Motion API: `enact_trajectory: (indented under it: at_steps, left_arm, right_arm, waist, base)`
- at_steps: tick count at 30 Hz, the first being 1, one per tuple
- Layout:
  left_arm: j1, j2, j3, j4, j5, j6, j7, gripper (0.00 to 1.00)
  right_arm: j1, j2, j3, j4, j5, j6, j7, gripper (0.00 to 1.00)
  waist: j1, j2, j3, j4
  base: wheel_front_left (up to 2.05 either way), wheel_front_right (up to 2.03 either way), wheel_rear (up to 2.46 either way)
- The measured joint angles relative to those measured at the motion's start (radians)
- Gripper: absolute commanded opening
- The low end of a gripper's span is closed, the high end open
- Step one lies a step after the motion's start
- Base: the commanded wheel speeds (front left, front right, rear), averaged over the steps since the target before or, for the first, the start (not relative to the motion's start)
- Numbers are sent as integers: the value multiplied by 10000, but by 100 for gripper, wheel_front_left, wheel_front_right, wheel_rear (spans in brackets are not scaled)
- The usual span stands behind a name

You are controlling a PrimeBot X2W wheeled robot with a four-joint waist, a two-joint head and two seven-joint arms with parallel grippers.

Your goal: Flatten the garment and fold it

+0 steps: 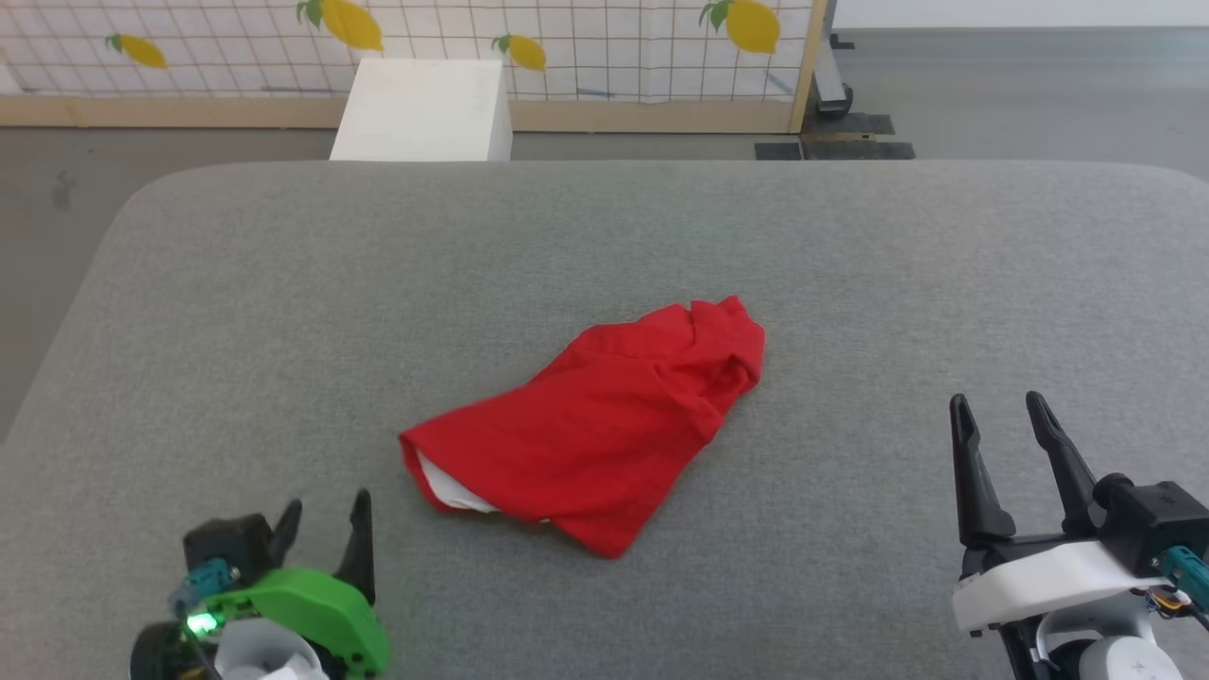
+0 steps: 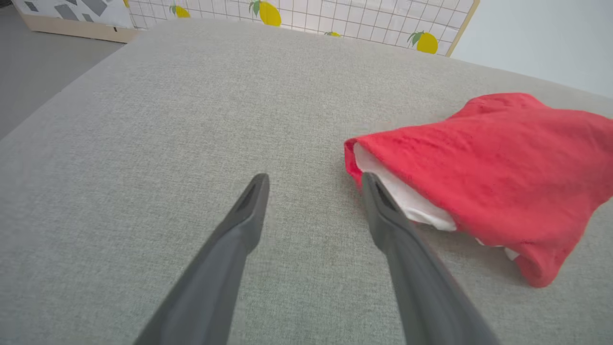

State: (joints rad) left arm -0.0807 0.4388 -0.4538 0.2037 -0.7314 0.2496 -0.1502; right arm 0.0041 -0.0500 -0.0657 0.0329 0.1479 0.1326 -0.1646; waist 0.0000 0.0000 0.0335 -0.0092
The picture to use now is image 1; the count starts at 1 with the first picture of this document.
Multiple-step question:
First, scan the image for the teal cable connector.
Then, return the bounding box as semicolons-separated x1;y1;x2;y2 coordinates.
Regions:
168;558;239;617
1160;546;1209;607

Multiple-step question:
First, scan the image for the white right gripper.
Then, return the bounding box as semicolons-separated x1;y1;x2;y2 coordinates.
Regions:
950;391;1161;635

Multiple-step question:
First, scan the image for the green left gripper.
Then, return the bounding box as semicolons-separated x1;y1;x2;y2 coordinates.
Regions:
194;489;391;679

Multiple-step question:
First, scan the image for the red garment with white trim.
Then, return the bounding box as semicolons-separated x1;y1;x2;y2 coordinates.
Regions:
399;296;766;559

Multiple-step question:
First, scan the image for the lemon-print partition screen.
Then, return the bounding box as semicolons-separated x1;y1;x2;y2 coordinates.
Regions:
0;0;829;134

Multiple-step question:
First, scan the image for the white box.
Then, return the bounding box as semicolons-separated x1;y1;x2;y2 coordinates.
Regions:
329;59;514;162

